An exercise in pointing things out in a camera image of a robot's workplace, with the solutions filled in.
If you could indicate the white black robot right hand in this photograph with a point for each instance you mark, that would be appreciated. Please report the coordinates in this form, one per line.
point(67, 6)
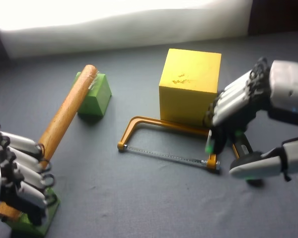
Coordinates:
point(285, 86)

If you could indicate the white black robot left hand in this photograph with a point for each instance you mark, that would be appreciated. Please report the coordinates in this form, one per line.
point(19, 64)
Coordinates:
point(22, 168)

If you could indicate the brown wooden dowel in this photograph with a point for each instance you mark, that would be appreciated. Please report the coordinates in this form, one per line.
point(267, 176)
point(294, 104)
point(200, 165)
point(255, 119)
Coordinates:
point(64, 111)

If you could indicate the green wooden support block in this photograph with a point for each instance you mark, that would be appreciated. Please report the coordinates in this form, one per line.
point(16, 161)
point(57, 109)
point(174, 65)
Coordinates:
point(42, 223)
point(99, 99)

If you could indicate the yellow wooden block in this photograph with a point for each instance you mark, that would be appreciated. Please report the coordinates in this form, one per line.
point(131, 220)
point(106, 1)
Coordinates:
point(188, 94)

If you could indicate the grey table cloth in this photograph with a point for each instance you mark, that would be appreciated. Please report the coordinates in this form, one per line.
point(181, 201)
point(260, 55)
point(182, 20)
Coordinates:
point(139, 198)

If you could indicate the white backdrop sheet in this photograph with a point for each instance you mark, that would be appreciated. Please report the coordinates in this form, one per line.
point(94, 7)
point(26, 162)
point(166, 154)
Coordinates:
point(114, 24)

